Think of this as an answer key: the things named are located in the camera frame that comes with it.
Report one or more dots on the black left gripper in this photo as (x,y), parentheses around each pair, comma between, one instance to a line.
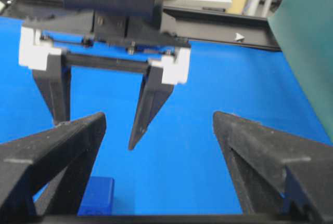
(53,77)

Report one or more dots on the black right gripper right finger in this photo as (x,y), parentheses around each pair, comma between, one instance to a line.
(275,172)

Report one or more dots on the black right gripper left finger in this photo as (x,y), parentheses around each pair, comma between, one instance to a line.
(47,173)

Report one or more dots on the blue block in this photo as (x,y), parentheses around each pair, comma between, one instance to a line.
(98,197)

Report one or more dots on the blue table cloth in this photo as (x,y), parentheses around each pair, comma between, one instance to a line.
(178,167)

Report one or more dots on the green backdrop sheet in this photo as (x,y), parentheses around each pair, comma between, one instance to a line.
(303,30)

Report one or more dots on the black aluminium frame rail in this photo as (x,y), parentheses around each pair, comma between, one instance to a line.
(193,24)

